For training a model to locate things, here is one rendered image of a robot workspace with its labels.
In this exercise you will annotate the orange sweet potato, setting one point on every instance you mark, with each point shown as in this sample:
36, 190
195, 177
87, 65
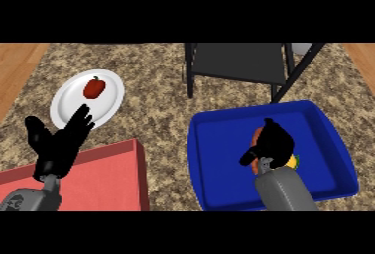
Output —
256, 139

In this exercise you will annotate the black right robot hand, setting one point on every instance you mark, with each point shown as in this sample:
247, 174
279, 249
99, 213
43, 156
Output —
276, 142

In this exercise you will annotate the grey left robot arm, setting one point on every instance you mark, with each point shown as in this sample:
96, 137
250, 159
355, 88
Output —
34, 196

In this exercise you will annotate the pale grey rounded object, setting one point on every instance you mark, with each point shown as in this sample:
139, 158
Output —
301, 47

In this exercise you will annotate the red bell pepper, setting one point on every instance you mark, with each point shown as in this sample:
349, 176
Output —
93, 88

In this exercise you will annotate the yellow lemon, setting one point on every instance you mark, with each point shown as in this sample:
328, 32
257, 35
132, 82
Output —
293, 162

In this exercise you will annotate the white round plate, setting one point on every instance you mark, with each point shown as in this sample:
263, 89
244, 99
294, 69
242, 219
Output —
87, 98

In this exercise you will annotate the blue rectangular tray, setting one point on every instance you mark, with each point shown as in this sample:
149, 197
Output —
225, 158

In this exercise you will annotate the red cutting board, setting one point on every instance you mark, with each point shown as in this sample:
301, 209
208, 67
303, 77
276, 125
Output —
107, 178

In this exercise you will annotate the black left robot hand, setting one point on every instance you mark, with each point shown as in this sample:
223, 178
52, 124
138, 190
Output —
58, 145

